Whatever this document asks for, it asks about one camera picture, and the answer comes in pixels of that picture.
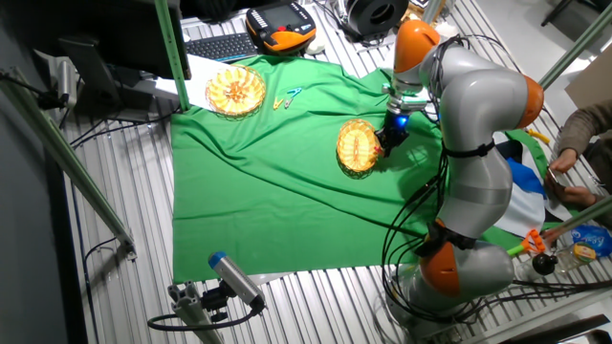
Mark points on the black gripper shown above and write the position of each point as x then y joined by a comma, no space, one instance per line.
394,130

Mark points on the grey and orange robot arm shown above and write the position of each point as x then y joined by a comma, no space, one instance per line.
478,110

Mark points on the person's right forearm brown sleeve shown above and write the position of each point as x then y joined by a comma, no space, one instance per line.
588,124

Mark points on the person's right hand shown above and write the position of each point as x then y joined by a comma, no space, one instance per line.
565,161

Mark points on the person's left hand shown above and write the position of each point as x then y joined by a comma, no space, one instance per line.
576,196

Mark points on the oval wicker basket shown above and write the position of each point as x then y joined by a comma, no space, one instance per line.
356,145

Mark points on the teal clothespin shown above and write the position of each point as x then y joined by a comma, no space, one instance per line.
294,92

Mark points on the grey clothespin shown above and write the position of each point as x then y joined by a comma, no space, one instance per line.
289,102

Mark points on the yellow clothespin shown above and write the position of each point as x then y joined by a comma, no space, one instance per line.
277,103

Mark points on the white computer mouse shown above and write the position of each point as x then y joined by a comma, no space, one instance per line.
315,47

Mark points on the green cloth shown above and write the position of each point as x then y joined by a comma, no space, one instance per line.
268,191

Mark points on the black filament spool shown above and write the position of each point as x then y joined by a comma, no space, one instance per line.
375,16

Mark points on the yellow tool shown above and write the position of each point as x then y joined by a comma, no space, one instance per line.
539,136

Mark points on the orange and black teach pendant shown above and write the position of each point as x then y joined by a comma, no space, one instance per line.
282,28

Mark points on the round wicker basket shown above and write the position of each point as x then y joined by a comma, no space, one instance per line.
235,91

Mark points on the smartphone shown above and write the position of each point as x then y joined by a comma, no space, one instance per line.
554,177

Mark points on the orange and green toy tool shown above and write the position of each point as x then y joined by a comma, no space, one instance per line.
531,242

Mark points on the black keyboard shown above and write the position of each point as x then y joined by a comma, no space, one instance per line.
220,48

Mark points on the white paper sheet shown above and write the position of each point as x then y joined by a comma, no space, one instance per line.
198,71

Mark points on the glass bottle with black cap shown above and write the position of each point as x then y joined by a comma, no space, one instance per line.
569,258

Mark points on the brown cardboard sheet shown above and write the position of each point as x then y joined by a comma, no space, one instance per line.
593,81

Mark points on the black chair base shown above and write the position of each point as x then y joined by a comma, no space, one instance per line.
557,10

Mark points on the blue plastic bag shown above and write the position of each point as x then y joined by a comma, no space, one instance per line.
595,239

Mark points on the black monitor with stand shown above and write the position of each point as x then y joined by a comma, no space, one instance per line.
119,33

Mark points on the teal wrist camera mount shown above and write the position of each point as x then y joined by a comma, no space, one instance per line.
406,101

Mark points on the grey camera with blue cap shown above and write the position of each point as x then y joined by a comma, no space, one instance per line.
236,279

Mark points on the green frame post near bottle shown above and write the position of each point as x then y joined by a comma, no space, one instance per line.
581,216

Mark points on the green slanted frame post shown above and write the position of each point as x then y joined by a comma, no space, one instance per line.
578,45

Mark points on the green frame post by monitor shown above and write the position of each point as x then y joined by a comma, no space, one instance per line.
171,52

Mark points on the short aluminium profile mount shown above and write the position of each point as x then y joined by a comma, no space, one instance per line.
191,310

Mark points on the long aluminium frame beam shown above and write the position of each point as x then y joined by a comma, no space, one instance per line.
67,157

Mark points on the small grey mounted camera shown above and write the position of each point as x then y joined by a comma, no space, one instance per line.
67,83

